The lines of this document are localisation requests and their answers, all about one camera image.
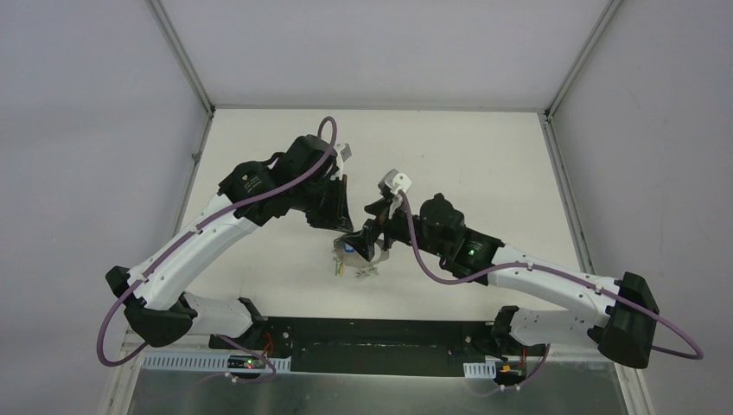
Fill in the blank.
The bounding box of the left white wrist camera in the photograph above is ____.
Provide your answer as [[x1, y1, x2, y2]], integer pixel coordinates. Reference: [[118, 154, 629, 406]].
[[331, 143, 352, 181]]

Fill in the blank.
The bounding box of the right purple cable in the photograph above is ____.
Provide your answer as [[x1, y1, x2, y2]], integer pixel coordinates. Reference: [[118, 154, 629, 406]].
[[398, 191, 704, 362]]

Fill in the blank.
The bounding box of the right controller board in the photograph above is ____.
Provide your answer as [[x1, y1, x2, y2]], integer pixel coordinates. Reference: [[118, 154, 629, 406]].
[[495, 362, 526, 382]]

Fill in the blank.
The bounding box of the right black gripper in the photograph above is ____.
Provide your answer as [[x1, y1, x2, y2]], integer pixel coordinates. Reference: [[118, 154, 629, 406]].
[[341, 195, 449, 261]]

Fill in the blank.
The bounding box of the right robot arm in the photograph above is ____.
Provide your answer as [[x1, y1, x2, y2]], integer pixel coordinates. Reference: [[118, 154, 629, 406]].
[[342, 194, 660, 369]]

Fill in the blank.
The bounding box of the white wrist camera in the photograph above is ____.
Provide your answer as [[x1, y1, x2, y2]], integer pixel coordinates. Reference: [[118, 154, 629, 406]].
[[379, 169, 413, 219], [331, 143, 352, 181]]

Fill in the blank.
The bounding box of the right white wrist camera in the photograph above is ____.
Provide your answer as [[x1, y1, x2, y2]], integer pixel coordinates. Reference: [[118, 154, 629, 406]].
[[379, 169, 413, 219]]

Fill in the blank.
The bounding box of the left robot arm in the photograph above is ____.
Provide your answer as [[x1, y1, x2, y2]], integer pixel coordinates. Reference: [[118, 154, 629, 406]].
[[105, 135, 354, 350]]

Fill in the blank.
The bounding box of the left controller board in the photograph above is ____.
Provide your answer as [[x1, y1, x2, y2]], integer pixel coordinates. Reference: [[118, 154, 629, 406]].
[[227, 355, 267, 370]]

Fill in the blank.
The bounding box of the controller board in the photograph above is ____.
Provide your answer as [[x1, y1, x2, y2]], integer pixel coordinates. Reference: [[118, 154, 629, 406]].
[[227, 355, 267, 370], [495, 362, 526, 382]]

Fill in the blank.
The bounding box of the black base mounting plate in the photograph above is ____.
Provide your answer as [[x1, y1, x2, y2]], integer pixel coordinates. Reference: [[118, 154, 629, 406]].
[[234, 316, 545, 378]]

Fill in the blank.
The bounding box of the aluminium frame rail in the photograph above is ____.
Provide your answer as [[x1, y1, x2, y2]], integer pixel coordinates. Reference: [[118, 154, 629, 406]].
[[105, 316, 649, 414]]

